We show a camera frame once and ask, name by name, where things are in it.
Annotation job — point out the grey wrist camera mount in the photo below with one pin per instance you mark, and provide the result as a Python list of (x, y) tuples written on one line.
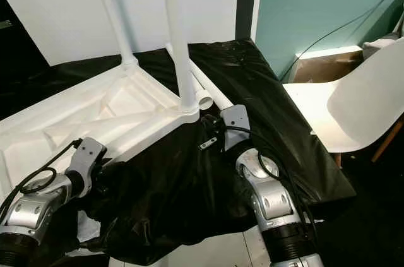
[(93, 160), (237, 124)]

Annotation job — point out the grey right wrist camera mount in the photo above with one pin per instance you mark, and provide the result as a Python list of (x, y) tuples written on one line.
[(237, 124)]

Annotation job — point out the black table cloth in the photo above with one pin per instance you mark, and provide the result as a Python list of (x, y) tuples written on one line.
[(284, 128)]

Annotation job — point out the white plastic table top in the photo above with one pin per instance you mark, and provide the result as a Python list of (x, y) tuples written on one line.
[(101, 109)]

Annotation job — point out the small grey metal plate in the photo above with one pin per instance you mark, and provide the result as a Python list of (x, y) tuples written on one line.
[(5, 24)]

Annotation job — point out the large white backdrop panel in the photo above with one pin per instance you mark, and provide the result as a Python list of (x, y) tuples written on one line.
[(50, 8)]

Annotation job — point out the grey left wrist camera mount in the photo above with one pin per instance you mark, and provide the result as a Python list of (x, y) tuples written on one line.
[(93, 160)]

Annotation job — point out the white shell chair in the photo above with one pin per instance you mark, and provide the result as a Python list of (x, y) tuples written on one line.
[(363, 100)]

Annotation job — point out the white bag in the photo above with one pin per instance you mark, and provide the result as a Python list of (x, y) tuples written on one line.
[(382, 43)]

